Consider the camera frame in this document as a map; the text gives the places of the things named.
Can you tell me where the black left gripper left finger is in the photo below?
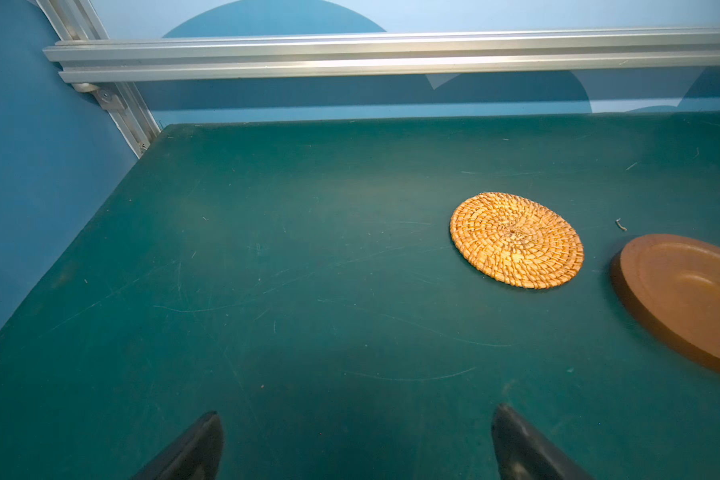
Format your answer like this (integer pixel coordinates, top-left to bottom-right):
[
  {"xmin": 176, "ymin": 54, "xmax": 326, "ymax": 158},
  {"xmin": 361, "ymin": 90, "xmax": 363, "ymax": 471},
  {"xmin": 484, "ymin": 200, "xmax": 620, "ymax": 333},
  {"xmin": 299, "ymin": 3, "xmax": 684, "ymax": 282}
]
[{"xmin": 132, "ymin": 411, "xmax": 224, "ymax": 480}]

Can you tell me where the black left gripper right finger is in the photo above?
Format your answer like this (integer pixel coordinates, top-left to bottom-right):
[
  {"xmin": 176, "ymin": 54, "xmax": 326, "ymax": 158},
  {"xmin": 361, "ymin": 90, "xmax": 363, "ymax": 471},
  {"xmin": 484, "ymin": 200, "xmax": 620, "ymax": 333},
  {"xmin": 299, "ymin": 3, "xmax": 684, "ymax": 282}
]
[{"xmin": 491, "ymin": 403, "xmax": 593, "ymax": 480}]

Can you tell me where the woven rattan round coaster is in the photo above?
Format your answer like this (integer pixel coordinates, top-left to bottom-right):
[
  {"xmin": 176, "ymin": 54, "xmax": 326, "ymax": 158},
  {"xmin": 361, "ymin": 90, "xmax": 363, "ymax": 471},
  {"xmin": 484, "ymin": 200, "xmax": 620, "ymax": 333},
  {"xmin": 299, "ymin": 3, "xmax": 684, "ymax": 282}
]
[{"xmin": 449, "ymin": 192, "xmax": 585, "ymax": 290}]

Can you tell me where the brown wooden round coaster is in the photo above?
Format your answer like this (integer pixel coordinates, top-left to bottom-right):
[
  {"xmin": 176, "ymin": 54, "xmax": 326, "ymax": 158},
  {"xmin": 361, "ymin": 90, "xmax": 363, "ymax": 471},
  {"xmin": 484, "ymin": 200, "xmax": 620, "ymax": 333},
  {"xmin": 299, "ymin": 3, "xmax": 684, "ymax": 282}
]
[{"xmin": 610, "ymin": 234, "xmax": 720, "ymax": 373}]

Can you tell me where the horizontal aluminium frame rail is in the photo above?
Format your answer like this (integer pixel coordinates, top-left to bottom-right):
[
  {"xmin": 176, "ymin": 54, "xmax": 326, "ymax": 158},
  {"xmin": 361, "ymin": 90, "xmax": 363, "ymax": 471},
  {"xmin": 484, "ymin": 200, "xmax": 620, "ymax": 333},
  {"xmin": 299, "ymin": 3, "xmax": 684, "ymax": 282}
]
[{"xmin": 44, "ymin": 28, "xmax": 720, "ymax": 84}]

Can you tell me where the left aluminium frame post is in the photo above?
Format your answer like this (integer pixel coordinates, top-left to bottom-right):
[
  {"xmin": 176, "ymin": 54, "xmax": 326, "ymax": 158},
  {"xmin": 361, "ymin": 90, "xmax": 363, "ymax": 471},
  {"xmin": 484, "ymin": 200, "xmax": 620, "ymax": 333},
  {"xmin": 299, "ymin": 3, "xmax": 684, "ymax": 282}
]
[{"xmin": 36, "ymin": 0, "xmax": 161, "ymax": 157}]

